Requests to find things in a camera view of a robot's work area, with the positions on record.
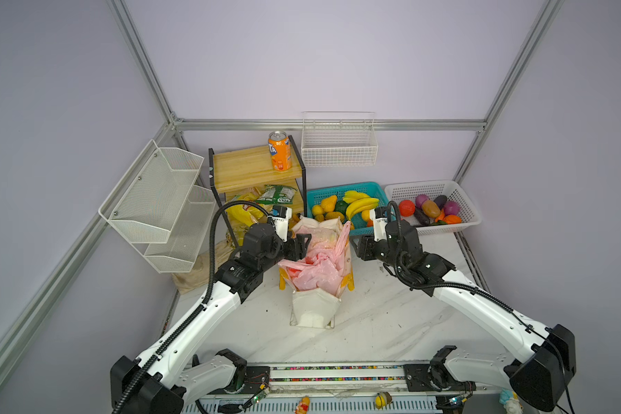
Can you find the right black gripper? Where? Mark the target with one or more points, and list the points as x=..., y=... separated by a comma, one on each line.
x=362, y=246

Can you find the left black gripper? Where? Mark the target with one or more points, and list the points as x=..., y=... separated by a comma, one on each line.
x=296, y=247

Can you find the pink plastic grocery bag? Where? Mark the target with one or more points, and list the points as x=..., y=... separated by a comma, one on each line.
x=327, y=264

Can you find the white canvas tote bag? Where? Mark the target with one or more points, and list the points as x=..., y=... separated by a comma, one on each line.
x=314, y=309

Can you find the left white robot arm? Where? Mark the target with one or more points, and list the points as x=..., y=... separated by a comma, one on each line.
x=159, y=379

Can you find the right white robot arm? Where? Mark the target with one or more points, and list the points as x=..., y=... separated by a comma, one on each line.
x=539, y=361

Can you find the red tomato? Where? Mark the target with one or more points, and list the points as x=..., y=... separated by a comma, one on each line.
x=407, y=208

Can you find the dark purple eggplant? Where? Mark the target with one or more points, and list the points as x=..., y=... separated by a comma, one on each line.
x=423, y=220

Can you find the yellow chips bag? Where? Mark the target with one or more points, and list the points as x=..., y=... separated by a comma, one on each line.
x=246, y=214

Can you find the brown potato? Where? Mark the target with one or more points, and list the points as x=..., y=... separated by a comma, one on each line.
x=431, y=209

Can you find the green snack bag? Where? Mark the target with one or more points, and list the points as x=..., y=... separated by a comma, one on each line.
x=277, y=195

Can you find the yellow banana bunch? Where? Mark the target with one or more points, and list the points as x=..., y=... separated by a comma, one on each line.
x=358, y=202

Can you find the dark green round fruit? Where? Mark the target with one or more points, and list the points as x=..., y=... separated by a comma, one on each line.
x=341, y=206

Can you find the purple round vegetable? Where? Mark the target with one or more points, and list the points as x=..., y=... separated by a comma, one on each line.
x=451, y=208

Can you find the teal plastic fruit basket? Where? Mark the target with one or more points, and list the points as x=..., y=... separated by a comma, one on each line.
x=372, y=189

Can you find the wooden three-tier shelf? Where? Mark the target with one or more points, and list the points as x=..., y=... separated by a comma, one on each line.
x=233, y=171

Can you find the yellow pear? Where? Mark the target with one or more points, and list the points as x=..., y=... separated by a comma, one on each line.
x=329, y=204

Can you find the white plastic vegetable basket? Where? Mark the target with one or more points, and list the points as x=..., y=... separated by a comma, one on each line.
x=468, y=213

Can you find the orange soda can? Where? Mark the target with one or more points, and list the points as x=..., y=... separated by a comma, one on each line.
x=280, y=150

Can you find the white mesh two-tier rack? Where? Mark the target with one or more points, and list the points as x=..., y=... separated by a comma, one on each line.
x=159, y=208

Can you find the white wire wall basket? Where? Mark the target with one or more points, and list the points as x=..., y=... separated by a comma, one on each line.
x=338, y=139

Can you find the aluminium rail base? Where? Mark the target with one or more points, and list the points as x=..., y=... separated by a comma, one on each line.
x=412, y=376

